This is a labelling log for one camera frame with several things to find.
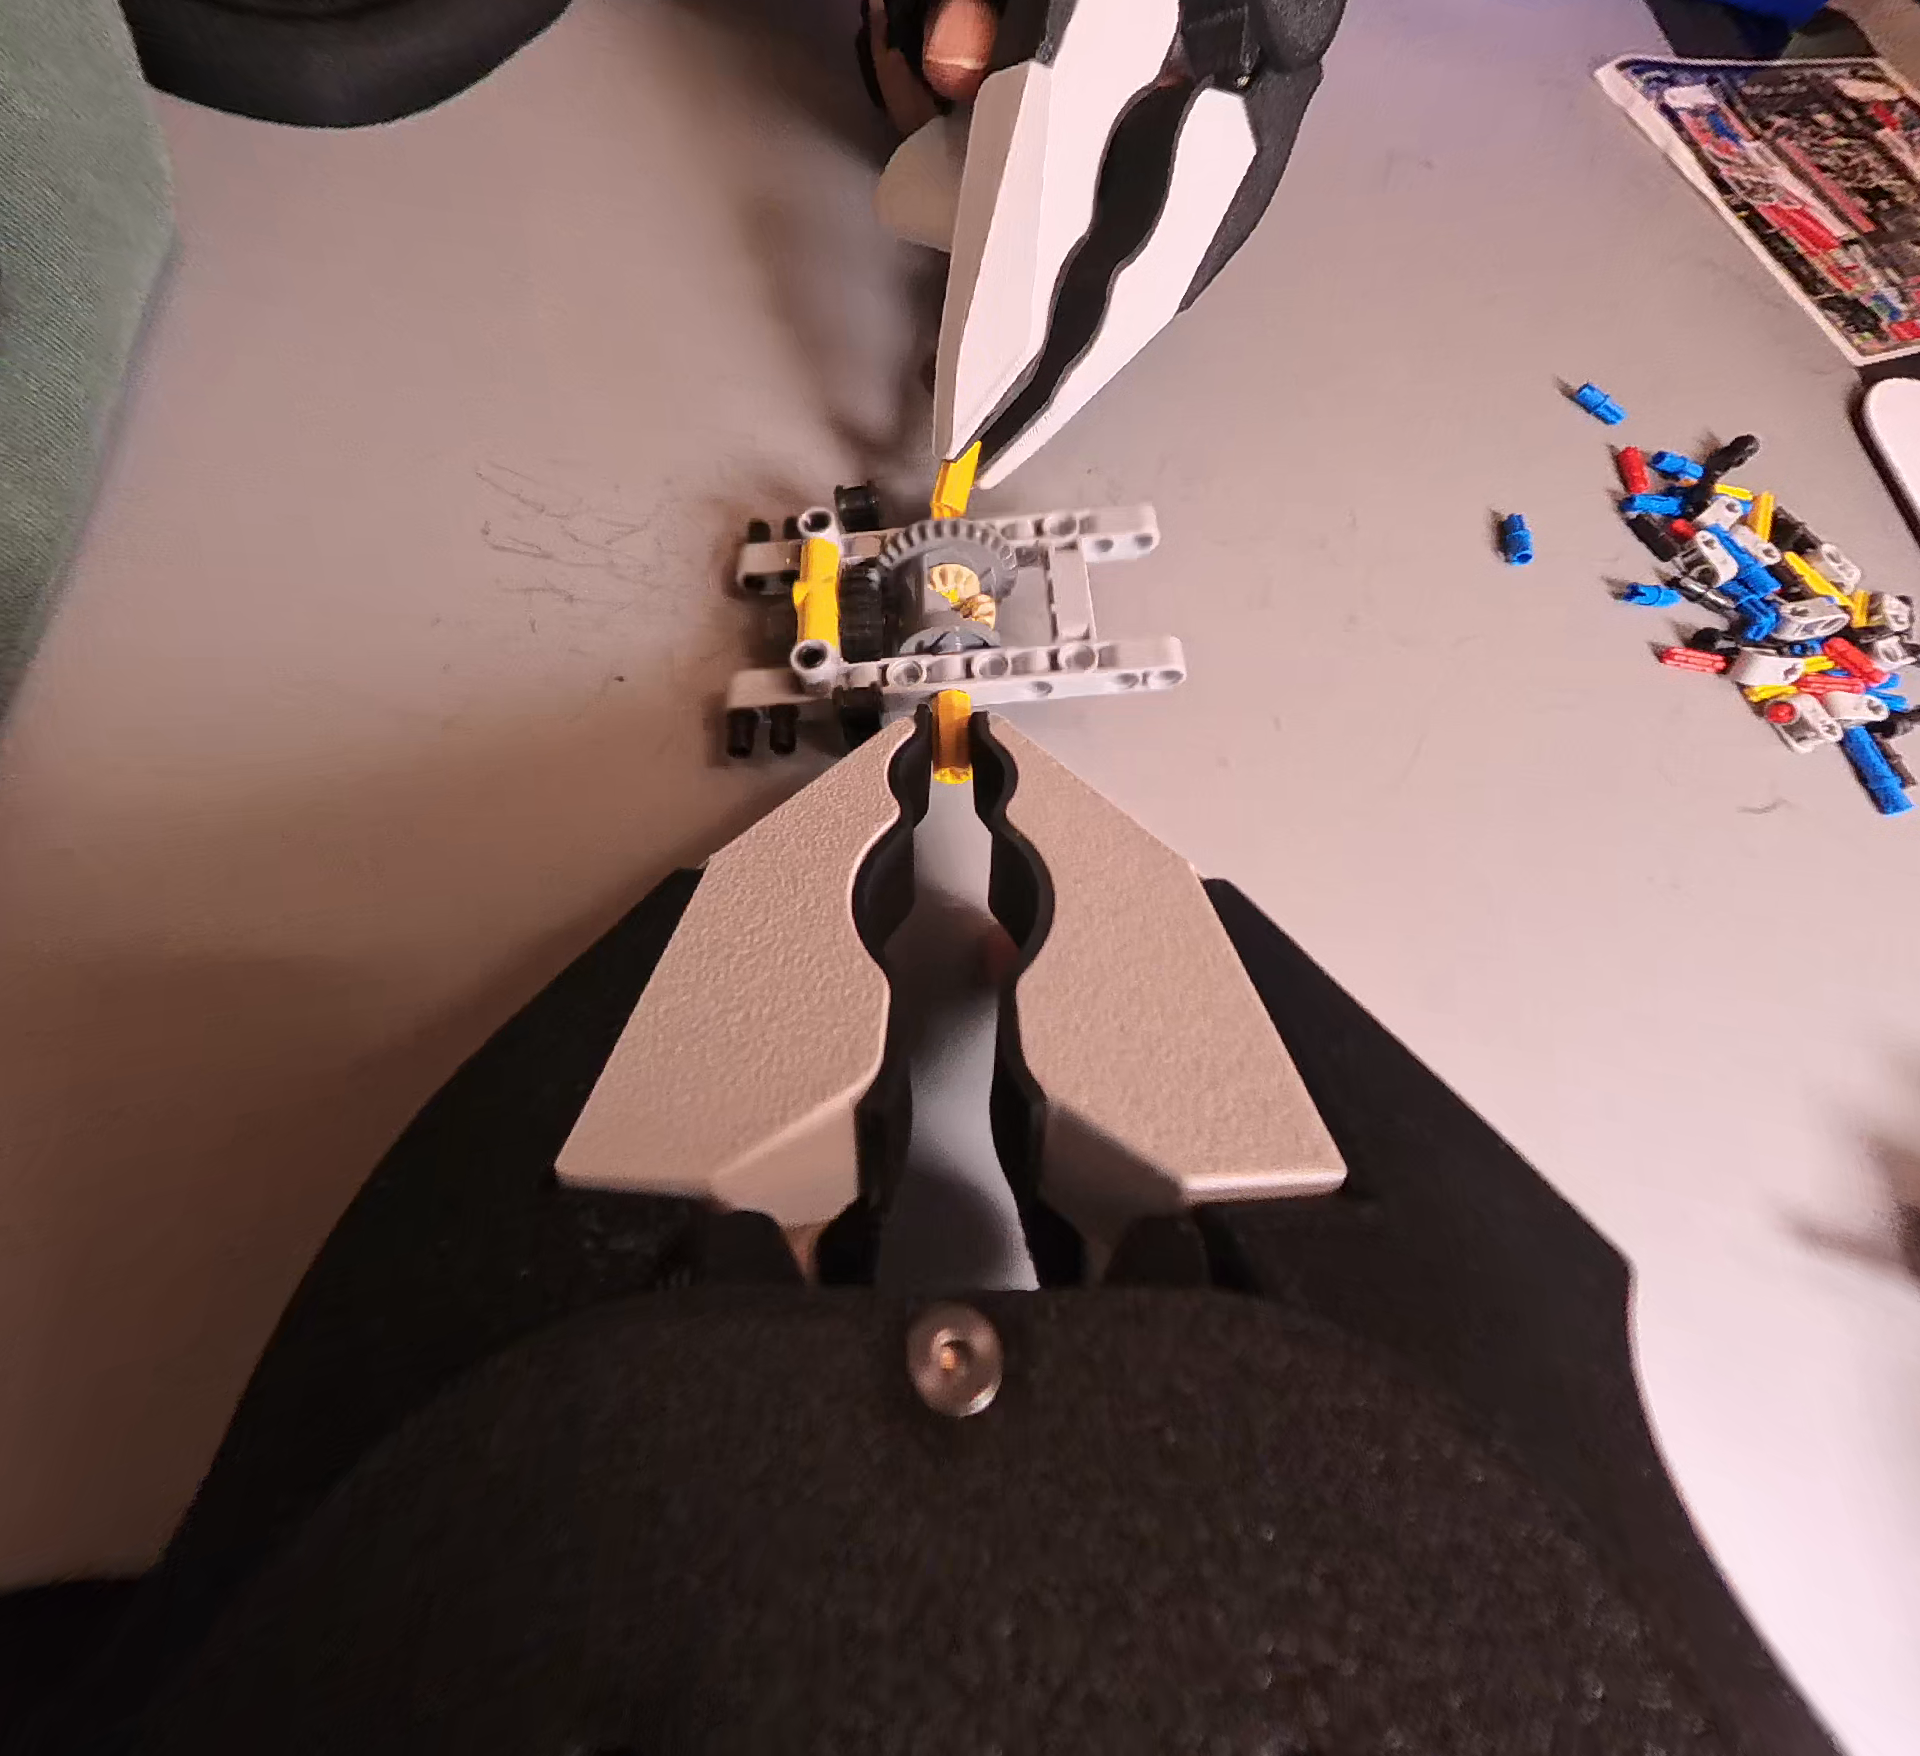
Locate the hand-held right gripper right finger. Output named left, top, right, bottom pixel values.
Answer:
left=975, top=711, right=1353, bottom=1246

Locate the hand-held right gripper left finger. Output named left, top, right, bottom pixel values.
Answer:
left=552, top=711, right=926, bottom=1234

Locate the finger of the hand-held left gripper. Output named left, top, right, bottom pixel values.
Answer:
left=980, top=84, right=1259, bottom=490
left=929, top=0, right=1190, bottom=465

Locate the grey lego frame assembly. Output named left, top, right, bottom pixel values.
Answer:
left=727, top=478, right=1190, bottom=761

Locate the lego instruction booklet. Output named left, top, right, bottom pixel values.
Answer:
left=1597, top=52, right=1920, bottom=366

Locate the pile of mixed lego pieces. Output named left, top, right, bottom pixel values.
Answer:
left=1610, top=429, right=1920, bottom=819

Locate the person's green sweatshirt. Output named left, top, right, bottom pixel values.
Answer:
left=0, top=0, right=178, bottom=723

